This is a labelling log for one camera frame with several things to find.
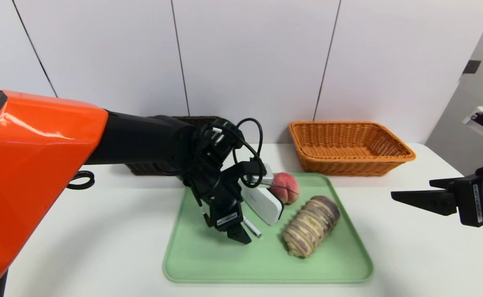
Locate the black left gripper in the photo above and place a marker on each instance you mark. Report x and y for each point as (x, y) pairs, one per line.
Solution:
(227, 219)

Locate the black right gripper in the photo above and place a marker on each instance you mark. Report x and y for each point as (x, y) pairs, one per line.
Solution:
(475, 203)

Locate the white pen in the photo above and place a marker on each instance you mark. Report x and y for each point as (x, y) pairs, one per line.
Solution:
(254, 229)

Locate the white whiteboard eraser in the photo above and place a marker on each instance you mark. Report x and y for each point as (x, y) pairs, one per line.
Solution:
(266, 204)

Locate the pink peach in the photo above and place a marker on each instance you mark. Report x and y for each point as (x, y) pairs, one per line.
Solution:
(289, 181)

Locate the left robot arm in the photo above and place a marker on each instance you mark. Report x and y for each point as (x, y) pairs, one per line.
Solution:
(39, 165)

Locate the orange wicker basket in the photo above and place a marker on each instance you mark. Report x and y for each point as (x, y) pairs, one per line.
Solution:
(348, 165)

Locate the dark brown wicker basket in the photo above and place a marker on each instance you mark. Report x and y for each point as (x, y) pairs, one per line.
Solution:
(151, 169)

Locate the light green plastic tray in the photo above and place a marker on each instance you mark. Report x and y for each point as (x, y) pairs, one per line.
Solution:
(208, 264)

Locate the striped purple bread roll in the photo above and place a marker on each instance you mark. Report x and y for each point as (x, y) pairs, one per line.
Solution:
(311, 227)

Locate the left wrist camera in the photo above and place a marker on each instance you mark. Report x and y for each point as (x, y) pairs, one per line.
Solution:
(262, 179)

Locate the black wall fixture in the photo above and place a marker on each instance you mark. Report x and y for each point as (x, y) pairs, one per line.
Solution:
(472, 67)

